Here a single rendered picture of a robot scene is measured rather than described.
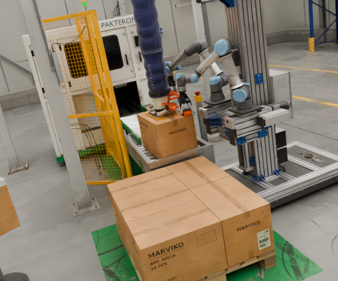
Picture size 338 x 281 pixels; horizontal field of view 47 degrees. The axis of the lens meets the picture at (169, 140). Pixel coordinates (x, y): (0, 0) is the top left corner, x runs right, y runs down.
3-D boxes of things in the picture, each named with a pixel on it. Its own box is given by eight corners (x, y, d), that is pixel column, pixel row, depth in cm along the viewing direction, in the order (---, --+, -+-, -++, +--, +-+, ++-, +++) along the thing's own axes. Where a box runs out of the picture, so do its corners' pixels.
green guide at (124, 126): (107, 119, 592) (106, 113, 589) (114, 117, 595) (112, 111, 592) (133, 146, 447) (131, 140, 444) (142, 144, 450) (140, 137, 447)
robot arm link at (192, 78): (198, 71, 342) (187, 73, 346) (195, 74, 332) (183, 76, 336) (200, 80, 344) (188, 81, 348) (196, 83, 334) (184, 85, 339)
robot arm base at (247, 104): (247, 104, 354) (246, 93, 351) (257, 107, 341) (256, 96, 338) (233, 108, 349) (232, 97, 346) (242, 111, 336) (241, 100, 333)
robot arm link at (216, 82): (208, 92, 385) (206, 78, 381) (215, 88, 395) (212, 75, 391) (218, 91, 378) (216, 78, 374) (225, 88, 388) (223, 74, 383)
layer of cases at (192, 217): (115, 221, 376) (106, 184, 363) (208, 190, 403) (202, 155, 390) (151, 298, 268) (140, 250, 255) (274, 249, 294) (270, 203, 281)
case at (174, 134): (143, 147, 441) (136, 114, 428) (174, 137, 454) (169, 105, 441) (163, 162, 387) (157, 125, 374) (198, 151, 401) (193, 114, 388)
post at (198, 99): (206, 174, 475) (193, 95, 443) (211, 172, 477) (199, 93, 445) (208, 176, 469) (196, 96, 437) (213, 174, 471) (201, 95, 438)
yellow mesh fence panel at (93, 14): (74, 193, 491) (25, 22, 423) (78, 189, 499) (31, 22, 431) (136, 193, 460) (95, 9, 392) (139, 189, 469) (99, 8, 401)
